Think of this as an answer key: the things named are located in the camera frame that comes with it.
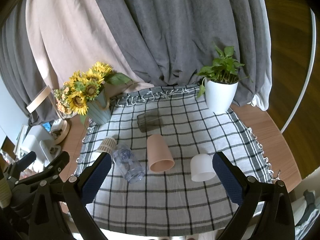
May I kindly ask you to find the light blue ribbed vase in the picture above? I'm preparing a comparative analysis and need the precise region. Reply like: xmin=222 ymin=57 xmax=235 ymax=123
xmin=87 ymin=89 xmax=111 ymax=125

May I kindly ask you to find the beige patterned paper cup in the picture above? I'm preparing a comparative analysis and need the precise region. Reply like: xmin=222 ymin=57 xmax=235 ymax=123
xmin=96 ymin=137 xmax=117 ymax=154

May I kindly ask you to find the black white checkered tablecloth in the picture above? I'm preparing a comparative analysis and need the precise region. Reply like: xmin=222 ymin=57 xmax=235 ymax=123
xmin=76 ymin=85 xmax=273 ymax=237

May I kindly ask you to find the round wooden tray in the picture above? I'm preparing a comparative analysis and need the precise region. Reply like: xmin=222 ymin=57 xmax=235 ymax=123
xmin=50 ymin=119 xmax=70 ymax=145

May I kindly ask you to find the yellow sunflower bouquet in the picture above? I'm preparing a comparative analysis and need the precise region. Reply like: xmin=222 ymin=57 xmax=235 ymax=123
xmin=54 ymin=61 xmax=131 ymax=121

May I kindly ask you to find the clear plastic water bottle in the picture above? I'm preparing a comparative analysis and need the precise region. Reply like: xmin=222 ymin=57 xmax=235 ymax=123
xmin=112 ymin=144 xmax=145 ymax=184

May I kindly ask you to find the pink plastic cup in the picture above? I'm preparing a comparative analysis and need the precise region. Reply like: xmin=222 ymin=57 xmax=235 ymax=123
xmin=147 ymin=134 xmax=175 ymax=173

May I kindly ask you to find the white appliance box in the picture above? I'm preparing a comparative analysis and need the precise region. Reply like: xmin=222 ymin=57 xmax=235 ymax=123
xmin=21 ymin=125 xmax=61 ymax=165

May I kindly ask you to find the white frosted plastic cup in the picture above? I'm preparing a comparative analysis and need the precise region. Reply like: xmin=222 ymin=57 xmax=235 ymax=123
xmin=190 ymin=154 xmax=216 ymax=182

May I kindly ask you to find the dark smoky glass cup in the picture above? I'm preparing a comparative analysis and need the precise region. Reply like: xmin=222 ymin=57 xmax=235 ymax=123
xmin=137 ymin=109 xmax=163 ymax=133

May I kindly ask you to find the white plant pot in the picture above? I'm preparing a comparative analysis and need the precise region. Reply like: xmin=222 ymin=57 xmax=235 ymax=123
xmin=204 ymin=79 xmax=238 ymax=114

